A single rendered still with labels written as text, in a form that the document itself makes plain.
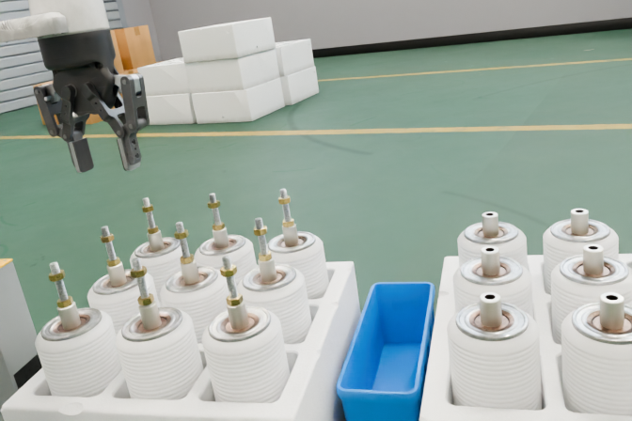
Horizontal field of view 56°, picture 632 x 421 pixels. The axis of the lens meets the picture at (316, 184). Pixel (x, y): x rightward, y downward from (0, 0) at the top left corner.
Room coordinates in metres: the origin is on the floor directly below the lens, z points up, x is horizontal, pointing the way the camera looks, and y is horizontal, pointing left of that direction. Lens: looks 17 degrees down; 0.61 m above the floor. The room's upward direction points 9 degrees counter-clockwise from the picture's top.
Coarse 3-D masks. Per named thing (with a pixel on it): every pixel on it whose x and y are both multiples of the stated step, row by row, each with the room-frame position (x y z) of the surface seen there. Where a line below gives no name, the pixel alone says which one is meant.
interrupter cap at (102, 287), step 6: (126, 270) 0.84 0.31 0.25; (108, 276) 0.83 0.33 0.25; (126, 276) 0.83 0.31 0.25; (96, 282) 0.81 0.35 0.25; (102, 282) 0.81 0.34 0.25; (108, 282) 0.81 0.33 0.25; (126, 282) 0.81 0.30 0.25; (132, 282) 0.80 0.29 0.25; (96, 288) 0.79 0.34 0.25; (102, 288) 0.79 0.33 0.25; (108, 288) 0.79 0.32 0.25; (114, 288) 0.78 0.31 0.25; (120, 288) 0.78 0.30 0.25; (126, 288) 0.78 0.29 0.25; (102, 294) 0.78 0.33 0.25; (108, 294) 0.77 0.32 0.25
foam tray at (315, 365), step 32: (352, 288) 0.87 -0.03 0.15; (320, 320) 0.73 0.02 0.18; (352, 320) 0.84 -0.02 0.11; (288, 352) 0.67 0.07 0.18; (320, 352) 0.66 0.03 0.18; (32, 384) 0.68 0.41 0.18; (288, 384) 0.60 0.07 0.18; (320, 384) 0.64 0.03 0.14; (32, 416) 0.63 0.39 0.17; (64, 416) 0.62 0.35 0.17; (96, 416) 0.61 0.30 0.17; (128, 416) 0.59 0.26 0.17; (160, 416) 0.58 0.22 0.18; (192, 416) 0.57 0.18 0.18; (224, 416) 0.56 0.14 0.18; (256, 416) 0.55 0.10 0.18; (288, 416) 0.54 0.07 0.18; (320, 416) 0.62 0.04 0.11
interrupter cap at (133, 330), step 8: (160, 312) 0.69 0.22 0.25; (168, 312) 0.68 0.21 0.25; (176, 312) 0.68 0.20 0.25; (128, 320) 0.68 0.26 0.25; (136, 320) 0.68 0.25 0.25; (168, 320) 0.66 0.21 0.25; (176, 320) 0.66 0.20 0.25; (128, 328) 0.66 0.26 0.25; (136, 328) 0.66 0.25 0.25; (160, 328) 0.65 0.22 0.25; (168, 328) 0.64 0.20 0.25; (128, 336) 0.64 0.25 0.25; (136, 336) 0.64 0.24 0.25; (144, 336) 0.63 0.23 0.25; (152, 336) 0.63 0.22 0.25; (160, 336) 0.63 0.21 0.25
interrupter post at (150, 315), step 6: (138, 306) 0.66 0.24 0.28; (144, 306) 0.66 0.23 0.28; (150, 306) 0.66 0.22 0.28; (156, 306) 0.66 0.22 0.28; (144, 312) 0.65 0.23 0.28; (150, 312) 0.65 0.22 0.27; (156, 312) 0.66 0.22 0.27; (144, 318) 0.65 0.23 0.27; (150, 318) 0.65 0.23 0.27; (156, 318) 0.66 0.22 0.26; (144, 324) 0.66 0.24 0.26; (150, 324) 0.65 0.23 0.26; (156, 324) 0.66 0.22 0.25
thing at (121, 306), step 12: (132, 288) 0.78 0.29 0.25; (96, 300) 0.77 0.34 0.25; (108, 300) 0.76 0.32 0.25; (120, 300) 0.76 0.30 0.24; (132, 300) 0.77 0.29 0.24; (156, 300) 0.81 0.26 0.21; (108, 312) 0.76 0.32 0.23; (120, 312) 0.76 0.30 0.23; (132, 312) 0.77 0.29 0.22; (120, 324) 0.76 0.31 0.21
